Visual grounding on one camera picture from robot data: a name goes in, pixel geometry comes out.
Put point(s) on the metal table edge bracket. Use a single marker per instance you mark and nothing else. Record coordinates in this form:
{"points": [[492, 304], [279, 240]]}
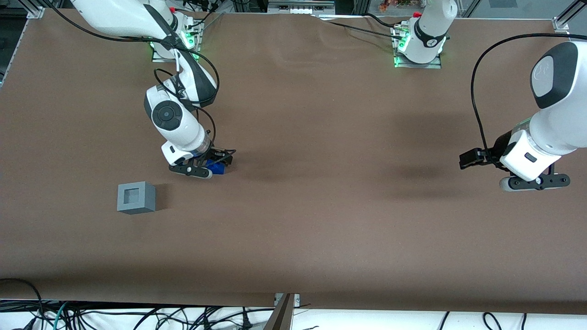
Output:
{"points": [[297, 300]]}

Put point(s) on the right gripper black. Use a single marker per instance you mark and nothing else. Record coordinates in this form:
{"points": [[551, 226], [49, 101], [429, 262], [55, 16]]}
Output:
{"points": [[216, 156]]}

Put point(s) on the silver corner bracket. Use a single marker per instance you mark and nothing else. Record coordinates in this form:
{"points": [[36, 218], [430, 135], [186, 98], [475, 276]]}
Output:
{"points": [[35, 13], [562, 25]]}

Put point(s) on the dark slanted beam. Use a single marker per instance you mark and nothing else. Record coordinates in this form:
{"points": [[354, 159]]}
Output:
{"points": [[280, 318]]}

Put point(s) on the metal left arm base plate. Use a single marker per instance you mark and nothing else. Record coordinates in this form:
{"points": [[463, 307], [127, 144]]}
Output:
{"points": [[438, 64]]}

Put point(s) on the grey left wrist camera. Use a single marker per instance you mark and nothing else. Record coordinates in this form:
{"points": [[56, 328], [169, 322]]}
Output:
{"points": [[536, 182]]}

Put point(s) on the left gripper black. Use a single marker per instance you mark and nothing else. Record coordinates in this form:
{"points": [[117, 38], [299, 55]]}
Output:
{"points": [[497, 150]]}

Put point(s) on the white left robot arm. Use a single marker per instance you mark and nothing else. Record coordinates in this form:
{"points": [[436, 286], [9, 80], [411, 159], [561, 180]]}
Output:
{"points": [[559, 114]]}

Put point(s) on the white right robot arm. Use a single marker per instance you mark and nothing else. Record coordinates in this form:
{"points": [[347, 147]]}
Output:
{"points": [[179, 123]]}

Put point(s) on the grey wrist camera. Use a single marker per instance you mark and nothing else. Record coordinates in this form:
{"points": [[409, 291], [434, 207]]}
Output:
{"points": [[192, 171], [536, 182]]}

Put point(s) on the brown table mat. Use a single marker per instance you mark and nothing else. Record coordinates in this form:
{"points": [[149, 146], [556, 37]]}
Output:
{"points": [[321, 206]]}

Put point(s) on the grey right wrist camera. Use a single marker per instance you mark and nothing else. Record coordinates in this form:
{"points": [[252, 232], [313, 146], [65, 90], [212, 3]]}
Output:
{"points": [[192, 171]]}

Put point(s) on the gray cube base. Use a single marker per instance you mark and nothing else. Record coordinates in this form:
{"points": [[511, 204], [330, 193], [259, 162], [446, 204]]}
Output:
{"points": [[143, 199]]}

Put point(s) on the blue plastic part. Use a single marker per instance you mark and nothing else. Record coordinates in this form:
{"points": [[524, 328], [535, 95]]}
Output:
{"points": [[218, 169]]}

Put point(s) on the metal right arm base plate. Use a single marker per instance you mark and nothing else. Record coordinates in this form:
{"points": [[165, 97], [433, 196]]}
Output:
{"points": [[196, 34]]}

